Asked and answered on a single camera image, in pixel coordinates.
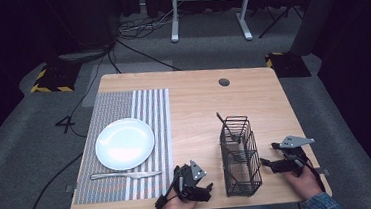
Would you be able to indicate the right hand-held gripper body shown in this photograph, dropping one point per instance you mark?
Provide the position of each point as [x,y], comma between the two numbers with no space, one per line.
[293,162]

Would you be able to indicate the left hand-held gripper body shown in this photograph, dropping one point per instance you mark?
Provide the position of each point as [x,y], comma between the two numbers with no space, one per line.
[186,179]

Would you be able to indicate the dark metal fork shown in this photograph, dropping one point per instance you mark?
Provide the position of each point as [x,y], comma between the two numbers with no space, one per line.
[226,126]

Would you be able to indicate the person's right hand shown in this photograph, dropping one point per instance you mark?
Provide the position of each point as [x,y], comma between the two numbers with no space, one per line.
[303,183]

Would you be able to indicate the person's right denim sleeve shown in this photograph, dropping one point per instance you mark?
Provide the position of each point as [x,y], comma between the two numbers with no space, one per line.
[321,204]

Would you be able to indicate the silver table knife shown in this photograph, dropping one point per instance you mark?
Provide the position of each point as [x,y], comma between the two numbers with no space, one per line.
[125,174]

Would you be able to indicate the white round plate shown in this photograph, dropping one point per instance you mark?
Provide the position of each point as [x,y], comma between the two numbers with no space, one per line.
[124,144]

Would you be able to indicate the grey striped placemat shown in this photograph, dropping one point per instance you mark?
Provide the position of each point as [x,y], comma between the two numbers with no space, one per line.
[113,103]

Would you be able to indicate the black tripod stand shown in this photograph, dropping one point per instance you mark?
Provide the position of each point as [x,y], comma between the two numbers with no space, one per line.
[278,18]

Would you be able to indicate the grey upright column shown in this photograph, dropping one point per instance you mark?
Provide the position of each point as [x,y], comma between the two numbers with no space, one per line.
[317,14]

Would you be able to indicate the grey table edge bracket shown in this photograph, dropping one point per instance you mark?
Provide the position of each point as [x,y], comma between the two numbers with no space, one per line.
[324,171]
[70,188]

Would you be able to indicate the black yellow striped base plate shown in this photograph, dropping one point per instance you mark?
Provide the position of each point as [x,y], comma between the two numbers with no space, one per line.
[287,64]
[56,79]

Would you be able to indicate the white metal desk frame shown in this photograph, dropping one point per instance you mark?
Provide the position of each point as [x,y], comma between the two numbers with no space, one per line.
[243,19]

